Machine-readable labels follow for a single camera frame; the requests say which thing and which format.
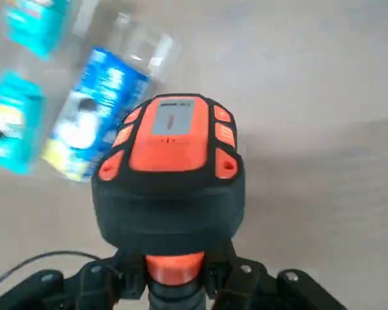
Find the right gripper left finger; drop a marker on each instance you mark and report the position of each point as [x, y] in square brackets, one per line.
[68, 290]

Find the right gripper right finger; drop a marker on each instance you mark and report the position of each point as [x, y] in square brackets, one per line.
[262, 290]

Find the orange black barcode scanner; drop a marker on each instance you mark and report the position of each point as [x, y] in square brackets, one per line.
[168, 145]

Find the teal snack packet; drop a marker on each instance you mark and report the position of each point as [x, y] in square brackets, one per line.
[35, 26]
[16, 122]

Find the clear acrylic tiered shelf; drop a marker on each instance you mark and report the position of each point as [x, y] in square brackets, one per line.
[148, 45]

